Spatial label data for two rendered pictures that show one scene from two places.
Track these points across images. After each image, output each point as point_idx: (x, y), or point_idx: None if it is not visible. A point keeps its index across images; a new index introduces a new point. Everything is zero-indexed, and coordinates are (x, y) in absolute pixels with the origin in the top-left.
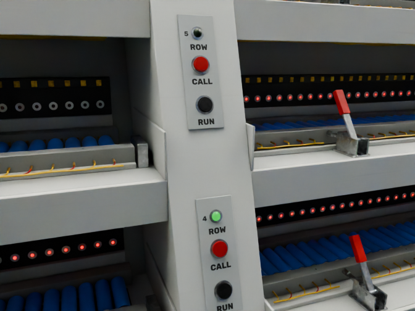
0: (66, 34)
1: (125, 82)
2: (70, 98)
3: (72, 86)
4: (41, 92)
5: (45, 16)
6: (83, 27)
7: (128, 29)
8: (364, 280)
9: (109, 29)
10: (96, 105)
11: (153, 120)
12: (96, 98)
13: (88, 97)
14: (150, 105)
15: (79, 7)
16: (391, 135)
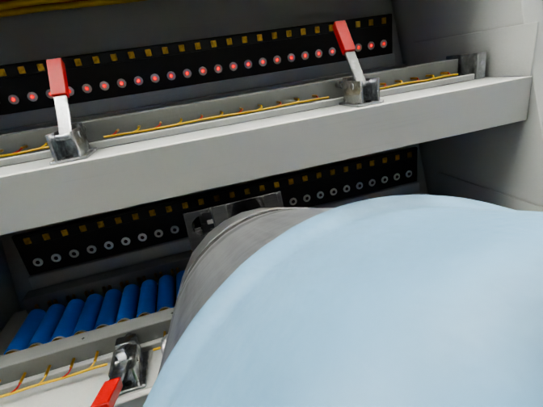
0: (460, 132)
1: (415, 146)
2: (385, 173)
3: (388, 162)
4: (363, 172)
5: (447, 120)
6: (475, 123)
7: (510, 116)
8: None
9: (495, 119)
10: (406, 175)
11: (516, 195)
12: (406, 169)
13: (399, 169)
14: (507, 181)
15: (474, 105)
16: None
